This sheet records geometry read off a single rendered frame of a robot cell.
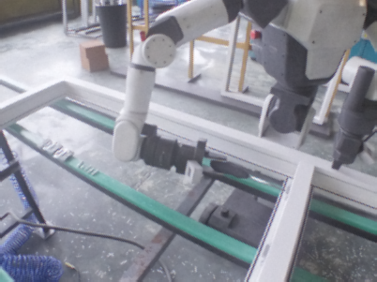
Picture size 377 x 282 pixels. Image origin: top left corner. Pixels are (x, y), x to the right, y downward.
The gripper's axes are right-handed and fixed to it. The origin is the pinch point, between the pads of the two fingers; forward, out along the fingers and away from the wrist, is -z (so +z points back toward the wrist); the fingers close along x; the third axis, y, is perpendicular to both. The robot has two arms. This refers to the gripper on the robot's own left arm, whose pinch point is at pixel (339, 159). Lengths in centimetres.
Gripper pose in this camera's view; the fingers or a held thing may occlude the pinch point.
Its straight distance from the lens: 75.9
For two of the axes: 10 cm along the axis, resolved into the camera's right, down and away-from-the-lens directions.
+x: -5.0, 4.8, -7.2
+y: 8.7, 3.1, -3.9
